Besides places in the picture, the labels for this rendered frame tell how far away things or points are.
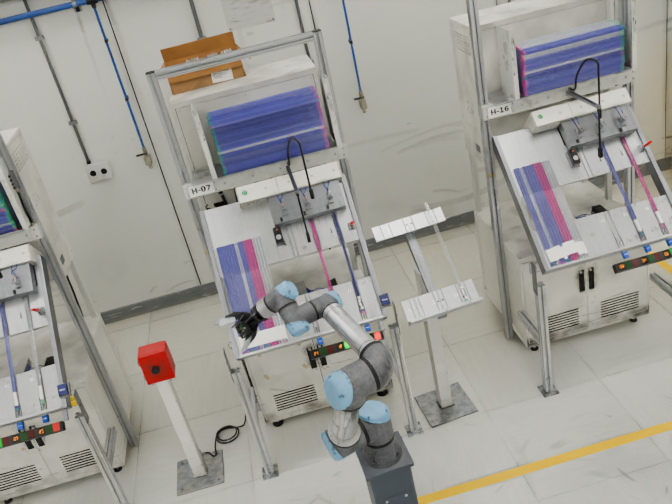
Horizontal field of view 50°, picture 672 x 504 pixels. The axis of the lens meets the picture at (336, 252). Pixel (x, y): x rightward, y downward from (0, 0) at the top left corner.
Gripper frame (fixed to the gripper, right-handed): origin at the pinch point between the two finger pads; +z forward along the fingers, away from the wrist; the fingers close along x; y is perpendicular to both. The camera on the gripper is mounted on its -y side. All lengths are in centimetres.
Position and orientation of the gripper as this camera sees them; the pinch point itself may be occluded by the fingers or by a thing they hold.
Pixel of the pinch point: (228, 337)
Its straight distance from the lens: 274.1
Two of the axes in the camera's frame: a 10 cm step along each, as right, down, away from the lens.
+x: 6.8, 7.1, 1.8
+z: -7.2, 5.8, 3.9
